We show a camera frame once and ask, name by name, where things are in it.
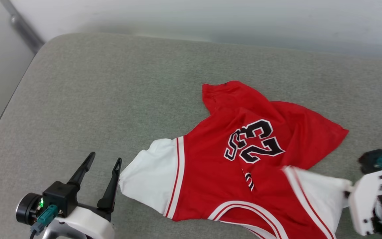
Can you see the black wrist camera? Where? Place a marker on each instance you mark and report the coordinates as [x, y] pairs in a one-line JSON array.
[[60, 197], [370, 161]]

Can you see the red white basketball jersey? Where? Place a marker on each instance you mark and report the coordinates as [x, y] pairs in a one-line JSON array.
[[217, 166]]

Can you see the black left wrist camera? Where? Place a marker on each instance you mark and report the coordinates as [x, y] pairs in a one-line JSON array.
[[60, 197]]

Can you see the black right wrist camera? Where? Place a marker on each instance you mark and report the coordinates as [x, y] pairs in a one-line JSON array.
[[370, 161]]

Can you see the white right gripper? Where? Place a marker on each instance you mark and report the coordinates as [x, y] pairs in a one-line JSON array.
[[365, 202]]

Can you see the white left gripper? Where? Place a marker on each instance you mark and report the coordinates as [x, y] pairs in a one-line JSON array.
[[85, 227]]

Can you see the grey fabric sofa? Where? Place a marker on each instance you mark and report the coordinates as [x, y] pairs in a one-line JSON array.
[[118, 99]]

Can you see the grey metal rail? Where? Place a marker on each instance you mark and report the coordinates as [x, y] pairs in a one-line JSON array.
[[22, 26]]

